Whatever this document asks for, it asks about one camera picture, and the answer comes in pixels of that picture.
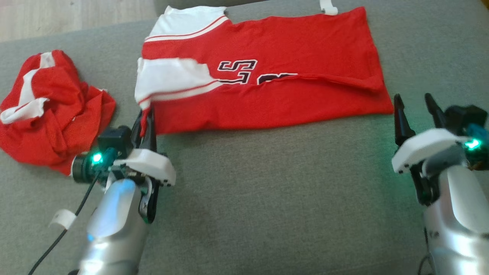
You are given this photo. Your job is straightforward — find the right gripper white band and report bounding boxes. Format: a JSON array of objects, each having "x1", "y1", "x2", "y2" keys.
[{"x1": 392, "y1": 93, "x2": 470, "y2": 207}]

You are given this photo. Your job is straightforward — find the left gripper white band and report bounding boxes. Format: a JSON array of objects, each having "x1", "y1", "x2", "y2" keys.
[{"x1": 115, "y1": 108, "x2": 176, "y2": 224}]

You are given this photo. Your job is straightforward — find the red mesh basketball shorts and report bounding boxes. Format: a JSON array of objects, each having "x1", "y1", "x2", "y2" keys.
[{"x1": 0, "y1": 50, "x2": 117, "y2": 176}]

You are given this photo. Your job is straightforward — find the red white basketball jersey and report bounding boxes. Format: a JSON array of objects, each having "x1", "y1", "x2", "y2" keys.
[{"x1": 134, "y1": 0, "x2": 395, "y2": 135}]

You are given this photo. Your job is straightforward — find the grey sofa back cushion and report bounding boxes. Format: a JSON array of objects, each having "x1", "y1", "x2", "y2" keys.
[{"x1": 153, "y1": 0, "x2": 268, "y2": 8}]

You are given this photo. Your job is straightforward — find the grey sofa seat cushion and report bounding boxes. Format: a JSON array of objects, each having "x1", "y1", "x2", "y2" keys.
[{"x1": 0, "y1": 0, "x2": 489, "y2": 275}]

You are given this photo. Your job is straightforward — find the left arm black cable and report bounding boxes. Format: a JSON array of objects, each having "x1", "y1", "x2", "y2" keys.
[{"x1": 29, "y1": 149, "x2": 115, "y2": 275}]

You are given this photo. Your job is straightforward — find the white cable tag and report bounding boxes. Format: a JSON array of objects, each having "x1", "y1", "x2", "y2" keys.
[{"x1": 49, "y1": 209, "x2": 77, "y2": 230}]

